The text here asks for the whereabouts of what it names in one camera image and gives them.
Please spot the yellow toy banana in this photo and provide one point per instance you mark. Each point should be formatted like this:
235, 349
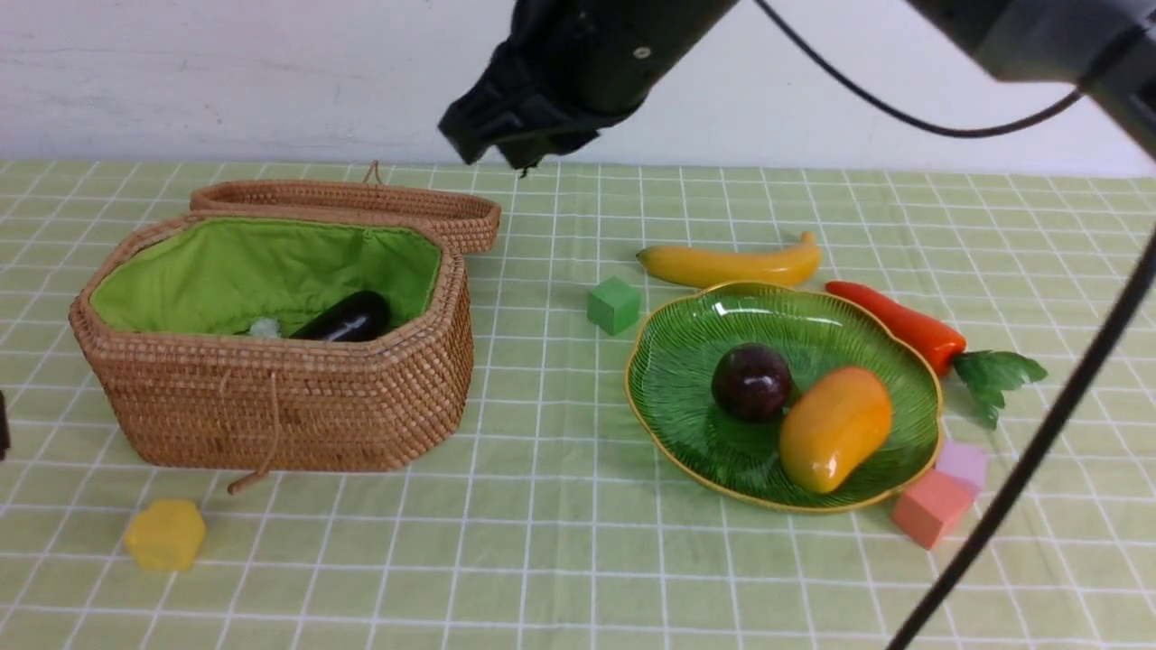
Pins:
701, 268

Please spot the woven wicker basket lid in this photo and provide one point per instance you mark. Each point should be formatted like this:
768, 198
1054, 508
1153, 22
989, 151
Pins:
468, 224

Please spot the dark purple toy plum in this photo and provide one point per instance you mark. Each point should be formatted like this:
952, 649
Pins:
752, 382

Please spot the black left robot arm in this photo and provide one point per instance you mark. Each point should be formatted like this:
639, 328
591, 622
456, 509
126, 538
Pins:
5, 428

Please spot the purple toy eggplant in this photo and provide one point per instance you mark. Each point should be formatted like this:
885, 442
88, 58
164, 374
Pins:
359, 317

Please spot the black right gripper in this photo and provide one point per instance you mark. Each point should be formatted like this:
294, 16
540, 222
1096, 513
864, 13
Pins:
569, 69

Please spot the woven wicker basket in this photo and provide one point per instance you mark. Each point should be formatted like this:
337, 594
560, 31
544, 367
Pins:
186, 327

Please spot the green glass leaf plate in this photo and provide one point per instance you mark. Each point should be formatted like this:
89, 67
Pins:
669, 373

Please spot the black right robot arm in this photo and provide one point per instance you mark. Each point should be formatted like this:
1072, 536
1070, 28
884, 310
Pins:
1102, 49

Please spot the yellow foam block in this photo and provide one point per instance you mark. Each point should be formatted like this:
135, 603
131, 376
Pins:
166, 536

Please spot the orange toy carrot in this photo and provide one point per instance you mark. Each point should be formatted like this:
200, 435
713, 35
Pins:
987, 375

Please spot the green checkered tablecloth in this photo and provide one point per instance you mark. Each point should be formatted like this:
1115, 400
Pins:
549, 521

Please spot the pink foam cube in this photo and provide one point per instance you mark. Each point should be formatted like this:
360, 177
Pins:
931, 508

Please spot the lilac foam cube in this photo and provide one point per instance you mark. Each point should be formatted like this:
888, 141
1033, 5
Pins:
965, 464

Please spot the green foam cube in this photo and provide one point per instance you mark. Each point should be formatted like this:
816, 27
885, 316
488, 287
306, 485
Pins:
613, 306

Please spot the orange yellow toy mango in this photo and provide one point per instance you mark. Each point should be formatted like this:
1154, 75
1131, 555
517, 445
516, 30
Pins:
843, 419

